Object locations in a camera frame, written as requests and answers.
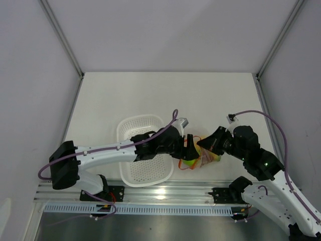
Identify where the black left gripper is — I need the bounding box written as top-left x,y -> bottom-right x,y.
156,134 -> 199,161

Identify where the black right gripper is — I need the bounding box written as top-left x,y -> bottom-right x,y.
197,126 -> 247,161

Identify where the green apple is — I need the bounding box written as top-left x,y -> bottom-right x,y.
182,149 -> 202,167

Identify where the clear orange zip bag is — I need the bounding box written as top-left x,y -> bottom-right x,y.
178,135 -> 221,170

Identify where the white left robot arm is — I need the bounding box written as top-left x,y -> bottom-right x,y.
49,126 -> 199,201

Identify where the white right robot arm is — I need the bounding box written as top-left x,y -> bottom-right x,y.
197,126 -> 320,240

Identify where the white perforated plastic basket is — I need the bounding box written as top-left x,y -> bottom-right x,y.
116,114 -> 174,187

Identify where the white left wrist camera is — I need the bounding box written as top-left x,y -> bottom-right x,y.
176,117 -> 189,137

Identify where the aluminium front rail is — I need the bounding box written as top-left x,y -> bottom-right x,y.
33,180 -> 231,206

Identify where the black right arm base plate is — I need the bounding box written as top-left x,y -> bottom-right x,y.
208,187 -> 246,204

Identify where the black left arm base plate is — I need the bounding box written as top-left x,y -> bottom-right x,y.
80,186 -> 125,202

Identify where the white slotted cable duct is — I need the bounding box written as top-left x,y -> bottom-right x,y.
44,203 -> 233,216

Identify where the right aluminium frame post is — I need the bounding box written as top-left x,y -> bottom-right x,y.
256,0 -> 307,81

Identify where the aluminium frame post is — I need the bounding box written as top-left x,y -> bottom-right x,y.
256,0 -> 307,81
38,0 -> 84,78

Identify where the left aluminium frame post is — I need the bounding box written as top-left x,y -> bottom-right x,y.
38,0 -> 84,78

